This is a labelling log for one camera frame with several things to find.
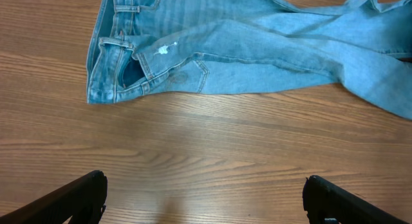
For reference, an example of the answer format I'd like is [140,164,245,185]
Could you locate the light blue denim jeans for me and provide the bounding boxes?
[86,0,411,118]

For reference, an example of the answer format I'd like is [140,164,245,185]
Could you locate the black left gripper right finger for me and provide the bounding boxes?
[303,175,407,224]

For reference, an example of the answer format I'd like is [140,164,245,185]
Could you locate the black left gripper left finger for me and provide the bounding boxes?
[1,170,108,224]

